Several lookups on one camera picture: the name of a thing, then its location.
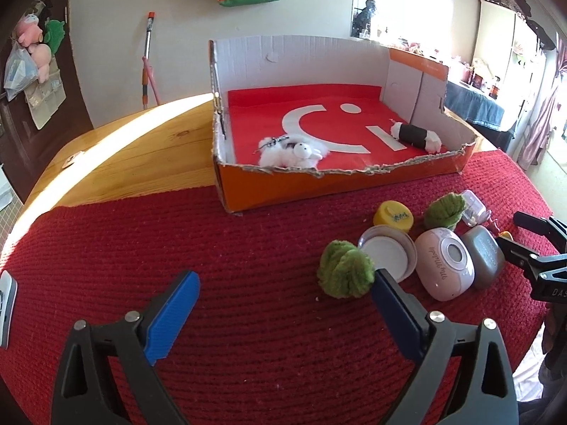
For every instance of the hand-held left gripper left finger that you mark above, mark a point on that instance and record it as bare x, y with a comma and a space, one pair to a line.
172, 314

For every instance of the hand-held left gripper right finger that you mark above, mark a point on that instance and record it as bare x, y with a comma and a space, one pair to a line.
398, 318

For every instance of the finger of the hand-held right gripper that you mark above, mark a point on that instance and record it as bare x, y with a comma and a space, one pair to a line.
538, 225
516, 250

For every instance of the grey eye shadow case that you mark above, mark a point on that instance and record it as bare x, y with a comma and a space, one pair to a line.
483, 256

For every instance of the small pink trinket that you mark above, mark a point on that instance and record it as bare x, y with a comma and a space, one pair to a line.
491, 221

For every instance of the pink rounded case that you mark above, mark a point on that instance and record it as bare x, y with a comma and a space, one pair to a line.
436, 270

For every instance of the small clear plastic box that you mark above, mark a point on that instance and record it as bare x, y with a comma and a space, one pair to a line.
473, 206

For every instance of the clear round container white lid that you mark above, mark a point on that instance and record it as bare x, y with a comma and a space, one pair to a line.
385, 252

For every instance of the green pompom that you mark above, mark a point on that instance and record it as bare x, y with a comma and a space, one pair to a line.
343, 270
443, 210

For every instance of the orange white cardboard box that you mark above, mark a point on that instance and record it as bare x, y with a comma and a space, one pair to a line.
310, 186

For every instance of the small orange trinket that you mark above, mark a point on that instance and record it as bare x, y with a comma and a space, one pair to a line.
506, 235

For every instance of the pink curtain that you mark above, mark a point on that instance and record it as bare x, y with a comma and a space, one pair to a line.
545, 133

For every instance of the red knitted mat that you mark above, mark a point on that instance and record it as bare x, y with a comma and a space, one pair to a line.
243, 252

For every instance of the yellow bottle cap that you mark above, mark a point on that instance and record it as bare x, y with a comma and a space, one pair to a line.
392, 217

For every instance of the blue cloth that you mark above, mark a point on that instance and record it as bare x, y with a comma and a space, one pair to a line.
474, 106

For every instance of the black roll with white ends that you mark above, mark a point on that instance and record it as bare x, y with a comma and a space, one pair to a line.
412, 135

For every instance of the white blue device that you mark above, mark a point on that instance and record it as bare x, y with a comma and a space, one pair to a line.
6, 310

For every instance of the small white tag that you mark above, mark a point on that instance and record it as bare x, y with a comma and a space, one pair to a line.
73, 160

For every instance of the white cupboard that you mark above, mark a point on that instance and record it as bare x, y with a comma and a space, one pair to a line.
500, 40

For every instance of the white plush sheep toy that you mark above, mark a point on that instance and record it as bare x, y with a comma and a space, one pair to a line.
283, 156

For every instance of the pink stick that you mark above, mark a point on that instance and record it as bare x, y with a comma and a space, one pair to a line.
153, 84

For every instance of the beige hanging paper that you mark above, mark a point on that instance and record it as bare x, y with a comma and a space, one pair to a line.
46, 102

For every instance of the dark brown door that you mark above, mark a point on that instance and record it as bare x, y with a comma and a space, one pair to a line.
75, 79

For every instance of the clear plastic bag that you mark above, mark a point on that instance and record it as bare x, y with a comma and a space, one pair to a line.
17, 73

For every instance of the green plush toy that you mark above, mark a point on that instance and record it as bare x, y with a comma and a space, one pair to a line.
55, 35

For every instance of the pink plush toy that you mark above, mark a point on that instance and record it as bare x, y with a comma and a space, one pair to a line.
33, 35

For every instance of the wall mirror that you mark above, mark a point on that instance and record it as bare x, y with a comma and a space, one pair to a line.
365, 9

